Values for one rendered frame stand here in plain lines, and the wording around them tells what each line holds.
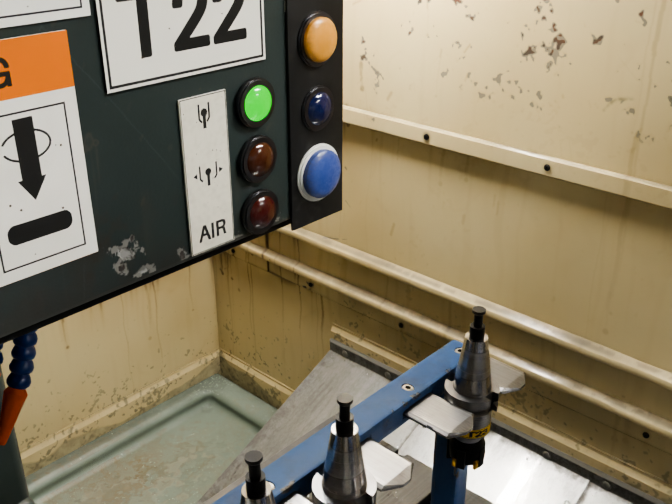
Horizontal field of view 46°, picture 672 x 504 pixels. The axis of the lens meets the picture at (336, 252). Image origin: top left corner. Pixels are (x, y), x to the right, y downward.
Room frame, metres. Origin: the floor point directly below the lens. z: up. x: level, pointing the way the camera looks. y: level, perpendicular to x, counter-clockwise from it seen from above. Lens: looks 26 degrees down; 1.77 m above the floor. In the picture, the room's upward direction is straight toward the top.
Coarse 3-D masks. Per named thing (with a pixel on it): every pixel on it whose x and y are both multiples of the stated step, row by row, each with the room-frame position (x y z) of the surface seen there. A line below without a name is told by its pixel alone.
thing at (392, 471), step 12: (372, 444) 0.67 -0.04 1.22; (372, 456) 0.65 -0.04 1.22; (384, 456) 0.65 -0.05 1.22; (396, 456) 0.65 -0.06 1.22; (372, 468) 0.63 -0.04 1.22; (384, 468) 0.63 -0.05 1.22; (396, 468) 0.63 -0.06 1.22; (408, 468) 0.63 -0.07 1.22; (384, 480) 0.61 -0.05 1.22; (396, 480) 0.61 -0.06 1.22; (408, 480) 0.62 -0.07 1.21
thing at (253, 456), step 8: (248, 456) 0.52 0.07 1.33; (256, 456) 0.52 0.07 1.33; (248, 464) 0.51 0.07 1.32; (256, 464) 0.51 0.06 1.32; (248, 472) 0.52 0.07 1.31; (256, 472) 0.51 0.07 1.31; (248, 480) 0.51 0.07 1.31; (256, 480) 0.51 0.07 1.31; (264, 480) 0.51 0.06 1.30; (248, 488) 0.51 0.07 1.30; (256, 488) 0.51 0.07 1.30; (264, 488) 0.51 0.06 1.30
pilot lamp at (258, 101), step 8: (256, 88) 0.42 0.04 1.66; (264, 88) 0.42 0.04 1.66; (248, 96) 0.42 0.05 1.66; (256, 96) 0.42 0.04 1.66; (264, 96) 0.42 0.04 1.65; (248, 104) 0.42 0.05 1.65; (256, 104) 0.42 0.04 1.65; (264, 104) 0.42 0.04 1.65; (248, 112) 0.42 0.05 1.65; (256, 112) 0.42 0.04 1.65; (264, 112) 0.42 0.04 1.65; (256, 120) 0.42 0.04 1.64
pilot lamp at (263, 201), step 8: (264, 200) 0.42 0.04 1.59; (272, 200) 0.43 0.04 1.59; (256, 208) 0.42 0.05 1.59; (264, 208) 0.42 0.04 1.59; (272, 208) 0.42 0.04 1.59; (256, 216) 0.42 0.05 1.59; (264, 216) 0.42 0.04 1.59; (272, 216) 0.42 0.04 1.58; (256, 224) 0.42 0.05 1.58; (264, 224) 0.42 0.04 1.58
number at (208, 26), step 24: (168, 0) 0.39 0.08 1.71; (192, 0) 0.40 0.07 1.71; (216, 0) 0.41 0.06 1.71; (240, 0) 0.42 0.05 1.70; (168, 24) 0.39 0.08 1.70; (192, 24) 0.40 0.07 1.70; (216, 24) 0.41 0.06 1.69; (240, 24) 0.42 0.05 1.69; (192, 48) 0.39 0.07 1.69; (216, 48) 0.41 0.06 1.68; (240, 48) 0.42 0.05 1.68
